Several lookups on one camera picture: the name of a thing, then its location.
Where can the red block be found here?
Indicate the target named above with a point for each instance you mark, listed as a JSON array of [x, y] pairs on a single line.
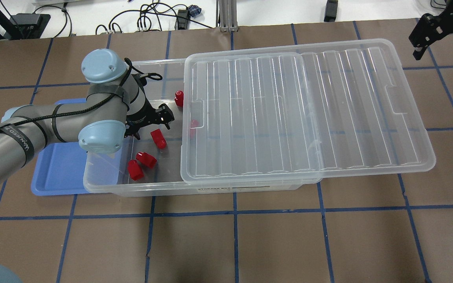
[[194, 125], [135, 170], [179, 98], [158, 139], [146, 159]]

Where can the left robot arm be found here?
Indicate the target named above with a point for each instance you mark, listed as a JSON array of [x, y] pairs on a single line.
[[116, 107]]

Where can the clear plastic storage box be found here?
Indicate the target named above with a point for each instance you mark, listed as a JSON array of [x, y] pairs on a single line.
[[155, 157]]

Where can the blue plastic tray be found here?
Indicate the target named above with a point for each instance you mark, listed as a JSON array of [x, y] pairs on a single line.
[[59, 170]]

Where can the clear plastic box lid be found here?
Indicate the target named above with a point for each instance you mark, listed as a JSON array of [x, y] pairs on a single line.
[[366, 117]]

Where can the aluminium frame post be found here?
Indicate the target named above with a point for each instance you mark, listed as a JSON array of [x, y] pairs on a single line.
[[226, 11]]

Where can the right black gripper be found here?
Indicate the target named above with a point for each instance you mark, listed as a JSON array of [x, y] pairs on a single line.
[[445, 24]]

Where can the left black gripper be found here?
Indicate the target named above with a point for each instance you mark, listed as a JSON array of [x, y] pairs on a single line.
[[143, 114]]

